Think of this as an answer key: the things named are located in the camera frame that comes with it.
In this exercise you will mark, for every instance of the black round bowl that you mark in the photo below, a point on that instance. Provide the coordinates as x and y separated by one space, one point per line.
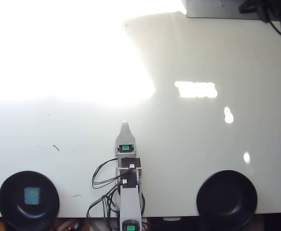
227 199
10 207

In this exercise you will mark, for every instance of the blue foam cube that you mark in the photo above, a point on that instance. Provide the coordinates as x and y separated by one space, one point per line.
31 196

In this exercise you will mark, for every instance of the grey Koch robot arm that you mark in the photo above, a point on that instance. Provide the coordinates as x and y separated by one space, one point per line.
129 199

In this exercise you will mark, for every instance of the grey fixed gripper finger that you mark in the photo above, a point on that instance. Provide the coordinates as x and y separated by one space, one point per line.
125 136

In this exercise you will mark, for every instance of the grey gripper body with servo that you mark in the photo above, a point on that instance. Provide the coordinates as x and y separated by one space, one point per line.
125 151

